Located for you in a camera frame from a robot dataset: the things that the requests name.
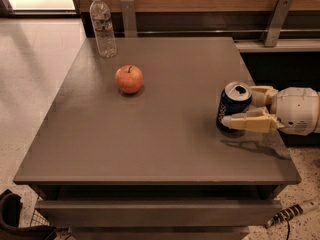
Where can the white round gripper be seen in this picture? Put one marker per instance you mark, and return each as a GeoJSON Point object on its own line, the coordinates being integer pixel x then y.
{"type": "Point", "coordinates": [294, 109]}

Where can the blue pepsi can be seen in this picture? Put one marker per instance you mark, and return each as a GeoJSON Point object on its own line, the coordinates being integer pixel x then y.
{"type": "Point", "coordinates": [235, 98]}

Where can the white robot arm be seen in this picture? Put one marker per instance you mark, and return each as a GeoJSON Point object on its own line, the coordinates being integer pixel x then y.
{"type": "Point", "coordinates": [293, 110]}

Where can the clear plastic water bottle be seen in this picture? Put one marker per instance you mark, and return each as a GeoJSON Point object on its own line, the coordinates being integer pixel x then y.
{"type": "Point", "coordinates": [103, 28]}

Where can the red apple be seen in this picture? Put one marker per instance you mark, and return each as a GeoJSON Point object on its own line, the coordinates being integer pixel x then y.
{"type": "Point", "coordinates": [129, 79]}

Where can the grey cabinet drawer front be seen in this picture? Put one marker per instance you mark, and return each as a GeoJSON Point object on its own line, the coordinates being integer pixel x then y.
{"type": "Point", "coordinates": [146, 213]}

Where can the black object at bottom left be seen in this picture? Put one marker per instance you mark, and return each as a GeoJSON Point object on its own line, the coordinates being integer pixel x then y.
{"type": "Point", "coordinates": [10, 208]}

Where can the right metal wall bracket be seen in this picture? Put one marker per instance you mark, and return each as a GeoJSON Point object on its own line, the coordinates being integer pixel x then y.
{"type": "Point", "coordinates": [277, 19]}

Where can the metal wall bracket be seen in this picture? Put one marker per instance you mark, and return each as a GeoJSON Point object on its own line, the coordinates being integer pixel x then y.
{"type": "Point", "coordinates": [129, 18]}
{"type": "Point", "coordinates": [277, 19]}

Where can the horizontal metal rail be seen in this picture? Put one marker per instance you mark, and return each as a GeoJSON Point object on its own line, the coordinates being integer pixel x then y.
{"type": "Point", "coordinates": [255, 31]}

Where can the left metal wall bracket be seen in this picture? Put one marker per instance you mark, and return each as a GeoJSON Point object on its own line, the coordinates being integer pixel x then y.
{"type": "Point", "coordinates": [129, 18]}

